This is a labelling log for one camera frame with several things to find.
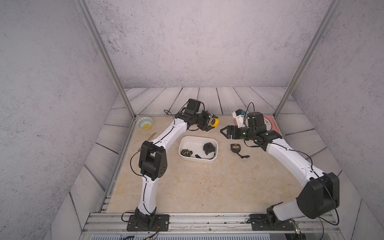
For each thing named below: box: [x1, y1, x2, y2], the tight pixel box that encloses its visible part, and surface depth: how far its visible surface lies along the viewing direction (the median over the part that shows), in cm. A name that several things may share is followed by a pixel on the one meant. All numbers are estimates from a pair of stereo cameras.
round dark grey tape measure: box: [230, 143, 250, 159], surface depth 101 cm
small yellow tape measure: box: [210, 118, 220, 127], surface depth 87 cm
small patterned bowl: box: [136, 116, 154, 130], surface depth 117 cm
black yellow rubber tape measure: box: [180, 149, 193, 157], surface depth 98 cm
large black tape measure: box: [203, 142, 216, 160], surface depth 101 cm
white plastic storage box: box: [178, 135, 219, 164], surface depth 101 cm
